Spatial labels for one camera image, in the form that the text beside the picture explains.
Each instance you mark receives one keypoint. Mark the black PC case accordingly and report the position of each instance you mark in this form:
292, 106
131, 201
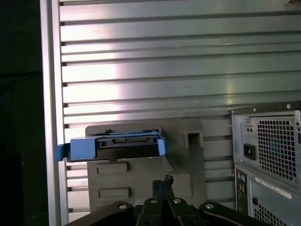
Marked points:
265, 197

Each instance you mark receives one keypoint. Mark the grey parts rack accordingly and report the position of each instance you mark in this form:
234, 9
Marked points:
141, 169

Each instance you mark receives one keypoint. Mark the hard disk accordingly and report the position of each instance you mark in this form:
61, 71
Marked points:
82, 148

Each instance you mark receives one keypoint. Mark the grey power supply unit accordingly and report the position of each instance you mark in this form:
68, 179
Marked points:
275, 146

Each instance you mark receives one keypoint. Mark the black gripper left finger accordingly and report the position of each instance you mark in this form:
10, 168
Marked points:
150, 214

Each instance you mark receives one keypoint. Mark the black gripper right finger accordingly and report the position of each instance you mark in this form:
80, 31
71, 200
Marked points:
181, 214

